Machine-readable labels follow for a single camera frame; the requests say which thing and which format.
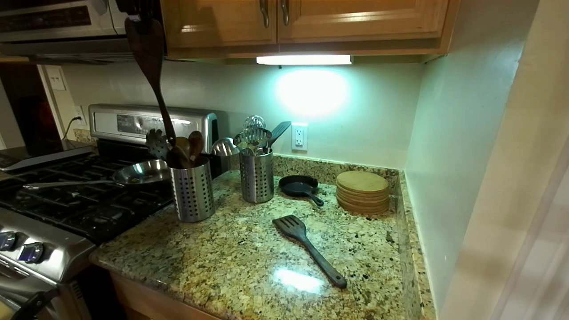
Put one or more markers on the white wall outlet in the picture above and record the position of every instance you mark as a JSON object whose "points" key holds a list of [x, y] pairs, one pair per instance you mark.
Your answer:
{"points": [[299, 135]]}

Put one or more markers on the stainless steel frying pan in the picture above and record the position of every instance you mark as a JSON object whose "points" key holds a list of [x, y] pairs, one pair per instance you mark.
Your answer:
{"points": [[139, 172]]}

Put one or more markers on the white wall switch plate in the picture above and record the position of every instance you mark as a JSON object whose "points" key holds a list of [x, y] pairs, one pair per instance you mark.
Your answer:
{"points": [[56, 78]]}

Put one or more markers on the stainless steel stove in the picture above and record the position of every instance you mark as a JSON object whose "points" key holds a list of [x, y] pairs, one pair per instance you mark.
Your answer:
{"points": [[72, 206]]}

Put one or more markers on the slotted wooden spatula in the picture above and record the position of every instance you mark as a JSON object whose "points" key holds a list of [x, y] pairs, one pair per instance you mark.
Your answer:
{"points": [[290, 227]]}

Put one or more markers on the round wooden board stack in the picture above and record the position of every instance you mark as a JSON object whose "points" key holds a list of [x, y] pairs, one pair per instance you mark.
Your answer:
{"points": [[362, 188]]}

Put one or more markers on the wooden base cabinet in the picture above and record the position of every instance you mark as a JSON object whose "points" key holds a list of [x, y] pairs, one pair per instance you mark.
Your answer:
{"points": [[154, 304]]}

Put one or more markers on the under cabinet light bar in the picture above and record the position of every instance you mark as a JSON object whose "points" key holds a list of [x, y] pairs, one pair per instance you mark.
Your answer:
{"points": [[303, 58]]}

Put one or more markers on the stove control knob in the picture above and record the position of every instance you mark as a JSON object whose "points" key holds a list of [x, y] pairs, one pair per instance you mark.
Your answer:
{"points": [[33, 252], [6, 240]]}

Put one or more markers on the grey slotted plastic spatula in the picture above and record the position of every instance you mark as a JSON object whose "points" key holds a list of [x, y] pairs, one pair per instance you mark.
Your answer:
{"points": [[280, 131]]}

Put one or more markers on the small black cast iron skillet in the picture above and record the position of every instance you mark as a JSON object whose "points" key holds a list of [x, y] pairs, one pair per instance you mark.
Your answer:
{"points": [[298, 184]]}

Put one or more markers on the wooden wall cabinet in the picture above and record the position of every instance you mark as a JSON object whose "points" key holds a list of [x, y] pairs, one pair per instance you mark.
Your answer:
{"points": [[356, 23]]}

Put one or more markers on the dark pasta spoon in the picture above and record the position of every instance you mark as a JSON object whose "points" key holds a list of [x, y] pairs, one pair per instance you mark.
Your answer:
{"points": [[157, 144]]}

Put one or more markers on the perforated steel utensil holder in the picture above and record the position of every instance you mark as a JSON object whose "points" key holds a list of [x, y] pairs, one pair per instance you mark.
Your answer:
{"points": [[191, 192], [257, 177]]}

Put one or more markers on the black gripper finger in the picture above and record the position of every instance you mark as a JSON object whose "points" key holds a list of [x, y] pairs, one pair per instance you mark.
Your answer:
{"points": [[152, 7], [129, 8]]}

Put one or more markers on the stainless steel microwave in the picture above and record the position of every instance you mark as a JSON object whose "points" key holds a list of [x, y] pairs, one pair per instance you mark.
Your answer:
{"points": [[54, 23]]}

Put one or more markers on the brown wooden spoon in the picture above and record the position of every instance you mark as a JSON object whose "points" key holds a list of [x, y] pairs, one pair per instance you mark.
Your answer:
{"points": [[182, 151], [196, 144]]}

